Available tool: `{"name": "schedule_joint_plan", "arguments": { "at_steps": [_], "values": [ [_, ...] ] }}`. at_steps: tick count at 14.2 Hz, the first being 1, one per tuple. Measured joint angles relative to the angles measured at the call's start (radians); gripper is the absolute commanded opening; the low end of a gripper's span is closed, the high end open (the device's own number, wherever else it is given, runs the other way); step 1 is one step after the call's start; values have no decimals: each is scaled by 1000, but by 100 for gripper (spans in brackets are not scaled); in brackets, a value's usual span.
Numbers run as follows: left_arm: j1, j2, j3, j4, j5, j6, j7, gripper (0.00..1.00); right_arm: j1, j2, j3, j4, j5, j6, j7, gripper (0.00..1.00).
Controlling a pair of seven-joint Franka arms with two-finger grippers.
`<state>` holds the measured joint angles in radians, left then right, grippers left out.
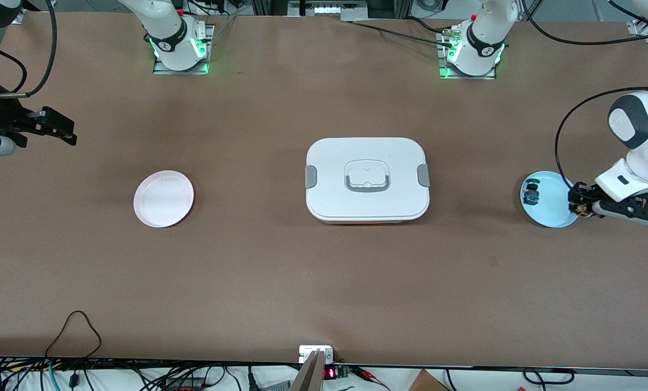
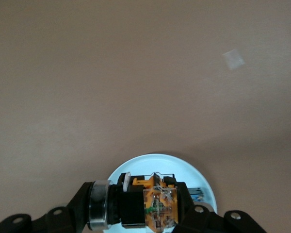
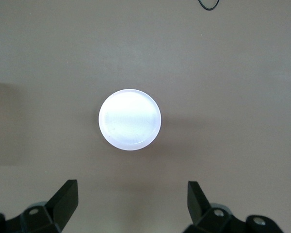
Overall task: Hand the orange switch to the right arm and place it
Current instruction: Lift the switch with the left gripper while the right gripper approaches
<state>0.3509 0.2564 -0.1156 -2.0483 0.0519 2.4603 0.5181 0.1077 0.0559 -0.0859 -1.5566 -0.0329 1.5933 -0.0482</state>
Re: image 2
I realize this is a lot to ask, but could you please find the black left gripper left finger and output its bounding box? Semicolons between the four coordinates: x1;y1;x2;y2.
0;181;96;233

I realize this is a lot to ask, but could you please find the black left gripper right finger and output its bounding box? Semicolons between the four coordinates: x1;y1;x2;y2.
171;182;267;233

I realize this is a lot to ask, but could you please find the orange and black push-button switch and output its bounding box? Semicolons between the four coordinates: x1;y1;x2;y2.
88;171;179;233

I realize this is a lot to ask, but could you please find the light blue round plate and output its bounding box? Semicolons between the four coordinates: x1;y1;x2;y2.
106;152;219;233

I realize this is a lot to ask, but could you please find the clear tape patch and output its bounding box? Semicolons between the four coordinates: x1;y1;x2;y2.
222;48;246;71

